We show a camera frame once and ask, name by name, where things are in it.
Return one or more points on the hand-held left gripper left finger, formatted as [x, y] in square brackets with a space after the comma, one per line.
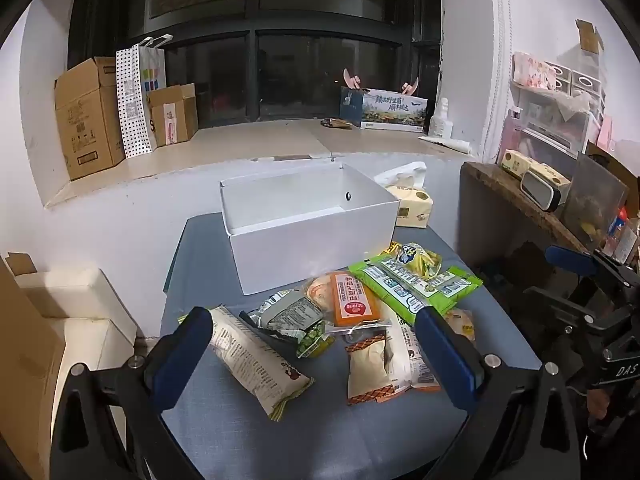
[180, 355]

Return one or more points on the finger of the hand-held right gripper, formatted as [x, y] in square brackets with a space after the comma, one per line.
[570, 260]
[560, 302]

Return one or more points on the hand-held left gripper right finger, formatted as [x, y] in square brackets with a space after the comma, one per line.
[445, 360]

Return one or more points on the white snack packet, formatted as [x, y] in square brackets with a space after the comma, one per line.
[407, 355]

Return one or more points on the pale yellow snack packet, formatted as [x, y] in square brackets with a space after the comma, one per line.
[462, 325]

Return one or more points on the long beige snack packet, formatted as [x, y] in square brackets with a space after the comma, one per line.
[250, 355]

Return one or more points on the large green packet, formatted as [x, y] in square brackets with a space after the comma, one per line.
[420, 285]

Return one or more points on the yellow green snack packet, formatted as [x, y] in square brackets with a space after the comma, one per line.
[417, 260]

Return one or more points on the orange snack packet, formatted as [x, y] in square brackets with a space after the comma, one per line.
[352, 300]

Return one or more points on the grey green snack packet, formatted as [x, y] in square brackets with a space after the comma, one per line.
[290, 312]

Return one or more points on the green pea snack packet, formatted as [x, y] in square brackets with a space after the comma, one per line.
[314, 342]

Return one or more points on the clear bun packet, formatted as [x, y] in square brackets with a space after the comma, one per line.
[319, 292]

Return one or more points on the white cardboard box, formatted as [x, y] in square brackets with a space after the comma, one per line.
[310, 255]

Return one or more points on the clear acrylic container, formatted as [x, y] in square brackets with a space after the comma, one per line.
[592, 200]

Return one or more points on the white grey desk clock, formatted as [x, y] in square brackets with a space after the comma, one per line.
[540, 192]

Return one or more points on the cork top side table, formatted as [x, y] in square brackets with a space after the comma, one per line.
[500, 210]

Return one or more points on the yellow carton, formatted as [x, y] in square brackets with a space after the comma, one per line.
[530, 162]

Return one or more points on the cream padded seat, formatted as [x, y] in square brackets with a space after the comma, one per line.
[80, 300]

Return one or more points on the white drawer organizer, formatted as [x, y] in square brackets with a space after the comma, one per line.
[560, 115]

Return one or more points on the brown cardboard sheet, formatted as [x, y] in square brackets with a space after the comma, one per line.
[25, 360]

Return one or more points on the yellow tissue pack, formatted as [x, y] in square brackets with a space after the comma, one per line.
[412, 205]

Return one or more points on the white tube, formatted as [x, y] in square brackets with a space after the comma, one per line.
[445, 143]

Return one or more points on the white plastic bottle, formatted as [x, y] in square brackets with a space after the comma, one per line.
[441, 122]

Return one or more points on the pink floral cloth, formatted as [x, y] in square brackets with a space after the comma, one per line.
[532, 71]

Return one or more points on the landscape print box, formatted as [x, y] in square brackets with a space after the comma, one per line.
[395, 110]

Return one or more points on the pink hand-shaped toy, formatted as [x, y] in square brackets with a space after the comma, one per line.
[411, 87]
[352, 77]

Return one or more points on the small open cardboard box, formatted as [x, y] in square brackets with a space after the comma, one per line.
[172, 117]

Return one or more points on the large cardboard box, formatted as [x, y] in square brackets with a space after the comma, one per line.
[87, 120]

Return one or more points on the polka dot paper bag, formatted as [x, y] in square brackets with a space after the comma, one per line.
[132, 105]

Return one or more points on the dark wrapper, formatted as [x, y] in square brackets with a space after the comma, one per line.
[334, 123]

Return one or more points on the dark blue box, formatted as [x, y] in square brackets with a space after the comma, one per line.
[351, 106]

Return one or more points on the dark window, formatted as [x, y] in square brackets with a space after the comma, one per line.
[300, 60]

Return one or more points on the cardboard piece on wall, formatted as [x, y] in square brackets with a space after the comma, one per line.
[589, 36]

